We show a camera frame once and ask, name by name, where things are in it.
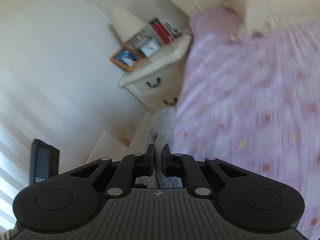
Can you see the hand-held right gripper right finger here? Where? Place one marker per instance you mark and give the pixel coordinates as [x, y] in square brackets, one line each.
[167, 160]

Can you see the white alarm clock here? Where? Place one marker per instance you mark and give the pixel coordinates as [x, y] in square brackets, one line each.
[150, 47]

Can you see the white wall outlet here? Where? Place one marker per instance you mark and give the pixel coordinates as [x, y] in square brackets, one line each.
[173, 29]

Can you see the red bottle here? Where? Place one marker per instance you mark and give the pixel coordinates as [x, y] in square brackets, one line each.
[161, 31]

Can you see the grey pants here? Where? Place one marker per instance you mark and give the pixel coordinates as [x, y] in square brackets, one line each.
[162, 125]

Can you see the cream table lamp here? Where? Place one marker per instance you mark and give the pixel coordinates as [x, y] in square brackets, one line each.
[127, 22]

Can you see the pink patterned bed sheet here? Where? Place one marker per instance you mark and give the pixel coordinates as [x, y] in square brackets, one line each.
[245, 100]

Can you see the cream nightstand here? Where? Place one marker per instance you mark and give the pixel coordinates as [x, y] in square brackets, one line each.
[157, 67]

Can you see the wooden picture frame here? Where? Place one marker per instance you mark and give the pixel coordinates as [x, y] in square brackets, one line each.
[126, 58]

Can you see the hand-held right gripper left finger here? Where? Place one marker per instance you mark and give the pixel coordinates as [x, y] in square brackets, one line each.
[149, 160]

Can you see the cream pillow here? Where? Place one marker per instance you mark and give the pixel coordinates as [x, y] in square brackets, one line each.
[272, 3]

